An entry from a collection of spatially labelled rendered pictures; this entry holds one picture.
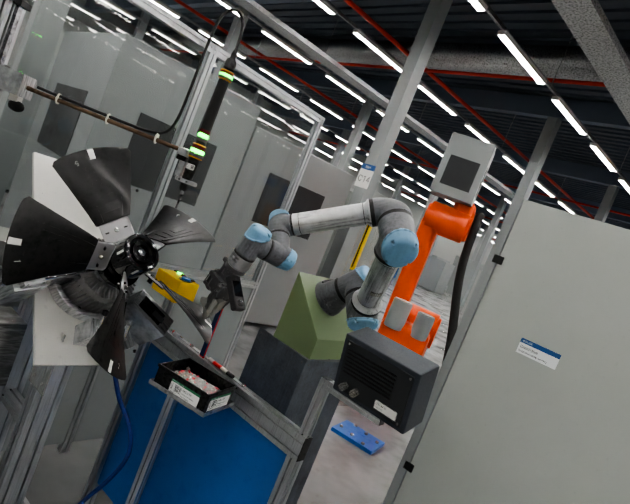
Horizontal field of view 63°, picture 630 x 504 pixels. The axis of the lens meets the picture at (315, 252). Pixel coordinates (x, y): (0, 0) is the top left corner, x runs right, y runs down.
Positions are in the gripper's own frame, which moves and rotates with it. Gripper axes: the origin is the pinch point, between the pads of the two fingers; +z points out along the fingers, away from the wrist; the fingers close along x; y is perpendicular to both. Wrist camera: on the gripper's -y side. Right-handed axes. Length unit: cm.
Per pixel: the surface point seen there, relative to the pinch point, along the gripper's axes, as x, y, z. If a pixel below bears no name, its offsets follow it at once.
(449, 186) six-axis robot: -355, 139, -82
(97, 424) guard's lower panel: -39, 52, 114
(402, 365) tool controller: -11, -57, -34
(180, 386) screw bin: 5.8, -12.2, 18.9
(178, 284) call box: -13.8, 33.2, 11.2
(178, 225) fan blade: 6.2, 28.7, -15.7
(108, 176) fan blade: 34, 34, -23
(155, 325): 12.0, 5.6, 9.7
